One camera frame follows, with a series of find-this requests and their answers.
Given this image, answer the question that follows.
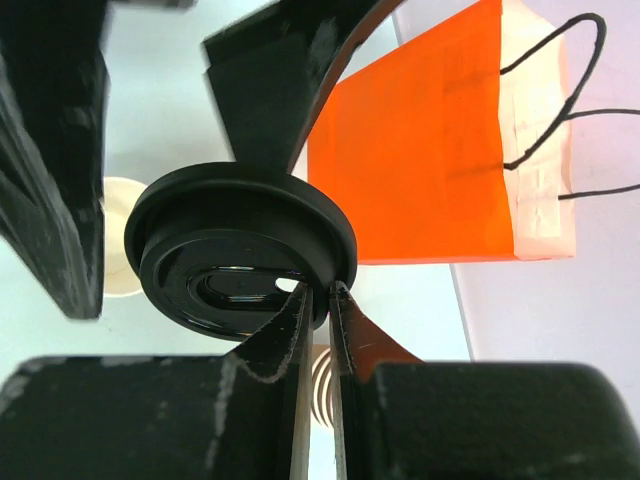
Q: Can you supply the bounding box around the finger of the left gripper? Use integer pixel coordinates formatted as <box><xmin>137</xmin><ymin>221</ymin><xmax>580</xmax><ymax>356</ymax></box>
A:
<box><xmin>1</xmin><ymin>1</ymin><xmax>108</xmax><ymax>320</ymax></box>
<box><xmin>203</xmin><ymin>0</ymin><xmax>399</xmax><ymax>173</ymax></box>

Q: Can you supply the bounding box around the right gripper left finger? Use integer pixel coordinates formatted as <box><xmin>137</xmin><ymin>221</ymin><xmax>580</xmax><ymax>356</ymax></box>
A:
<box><xmin>227</xmin><ymin>284</ymin><xmax>313</xmax><ymax>479</ymax></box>

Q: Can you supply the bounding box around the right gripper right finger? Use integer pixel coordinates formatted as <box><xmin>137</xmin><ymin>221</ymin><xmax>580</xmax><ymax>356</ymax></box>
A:
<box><xmin>329</xmin><ymin>281</ymin><xmax>423</xmax><ymax>479</ymax></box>

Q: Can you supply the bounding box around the single black cup lid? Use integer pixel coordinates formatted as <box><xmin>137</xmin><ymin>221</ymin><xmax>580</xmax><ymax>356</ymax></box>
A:
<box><xmin>124</xmin><ymin>163</ymin><xmax>358</xmax><ymax>340</ymax></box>

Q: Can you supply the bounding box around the single brown paper cup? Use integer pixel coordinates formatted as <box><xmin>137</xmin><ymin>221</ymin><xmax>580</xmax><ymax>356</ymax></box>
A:
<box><xmin>102</xmin><ymin>176</ymin><xmax>146</xmax><ymax>298</ymax></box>

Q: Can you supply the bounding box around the orange paper bag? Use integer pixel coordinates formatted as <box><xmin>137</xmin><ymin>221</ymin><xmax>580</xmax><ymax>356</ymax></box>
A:
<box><xmin>308</xmin><ymin>1</ymin><xmax>607</xmax><ymax>265</ymax></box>

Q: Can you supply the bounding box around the stack of brown paper cups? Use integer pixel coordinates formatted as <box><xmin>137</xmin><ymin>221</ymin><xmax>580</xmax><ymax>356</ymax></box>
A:
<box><xmin>311</xmin><ymin>344</ymin><xmax>334</xmax><ymax>430</ymax></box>

